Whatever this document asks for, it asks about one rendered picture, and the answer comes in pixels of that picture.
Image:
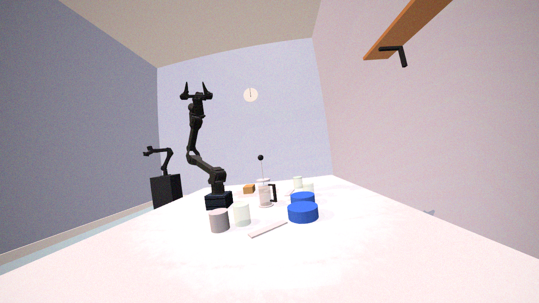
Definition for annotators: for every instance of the orange rectangular block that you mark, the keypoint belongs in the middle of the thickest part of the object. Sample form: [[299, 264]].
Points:
[[249, 189]]

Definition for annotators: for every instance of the blue short cylinder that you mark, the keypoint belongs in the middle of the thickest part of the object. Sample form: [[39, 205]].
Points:
[[302, 212], [302, 196]]

